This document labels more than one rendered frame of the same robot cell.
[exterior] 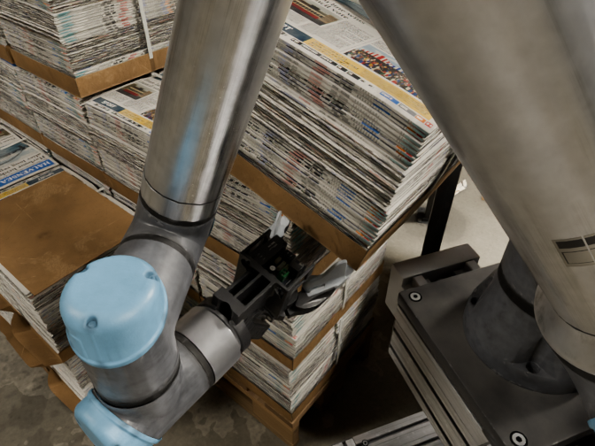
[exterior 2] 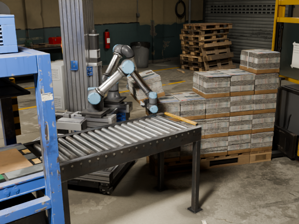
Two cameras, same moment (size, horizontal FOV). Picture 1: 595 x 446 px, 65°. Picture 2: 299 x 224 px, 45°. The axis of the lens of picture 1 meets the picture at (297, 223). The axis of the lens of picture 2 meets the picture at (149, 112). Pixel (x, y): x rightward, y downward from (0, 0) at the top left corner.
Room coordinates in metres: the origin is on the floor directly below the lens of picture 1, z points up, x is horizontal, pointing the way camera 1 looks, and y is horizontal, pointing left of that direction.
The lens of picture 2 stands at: (2.91, -3.14, 1.78)
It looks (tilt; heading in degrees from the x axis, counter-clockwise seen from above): 16 degrees down; 126
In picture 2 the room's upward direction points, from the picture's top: 1 degrees counter-clockwise
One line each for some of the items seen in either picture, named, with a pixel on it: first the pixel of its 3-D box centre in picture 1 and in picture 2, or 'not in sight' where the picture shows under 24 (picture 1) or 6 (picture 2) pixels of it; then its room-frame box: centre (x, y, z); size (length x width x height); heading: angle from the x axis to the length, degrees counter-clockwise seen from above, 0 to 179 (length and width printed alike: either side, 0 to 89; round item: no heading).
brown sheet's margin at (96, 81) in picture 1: (115, 48); (210, 91); (1.15, 0.45, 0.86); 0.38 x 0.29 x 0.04; 141
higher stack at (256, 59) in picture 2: not in sight; (256, 105); (1.52, 0.91, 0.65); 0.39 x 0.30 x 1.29; 141
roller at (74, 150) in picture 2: not in sight; (72, 149); (0.99, -1.48, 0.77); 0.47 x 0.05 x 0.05; 163
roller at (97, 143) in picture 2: not in sight; (95, 142); (1.04, -1.29, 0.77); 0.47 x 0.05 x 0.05; 163
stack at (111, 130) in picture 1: (181, 210); (198, 130); (1.06, 0.34, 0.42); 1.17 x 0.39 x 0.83; 51
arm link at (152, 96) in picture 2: not in sight; (152, 98); (0.97, -0.43, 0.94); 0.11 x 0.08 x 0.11; 135
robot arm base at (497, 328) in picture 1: (544, 307); (113, 94); (0.33, -0.27, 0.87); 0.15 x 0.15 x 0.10
